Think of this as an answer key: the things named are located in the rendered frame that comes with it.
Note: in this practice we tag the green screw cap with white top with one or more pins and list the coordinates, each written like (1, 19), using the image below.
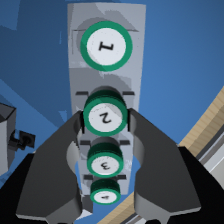
(105, 192)

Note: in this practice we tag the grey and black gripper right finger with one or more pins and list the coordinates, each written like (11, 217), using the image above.
(171, 185)

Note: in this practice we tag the white control box with blue and green buttons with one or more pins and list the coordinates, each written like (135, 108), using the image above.
(8, 143)

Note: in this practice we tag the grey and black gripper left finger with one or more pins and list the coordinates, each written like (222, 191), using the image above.
(44, 189)

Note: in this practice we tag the blue work mat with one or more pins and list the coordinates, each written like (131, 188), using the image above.
(183, 65)

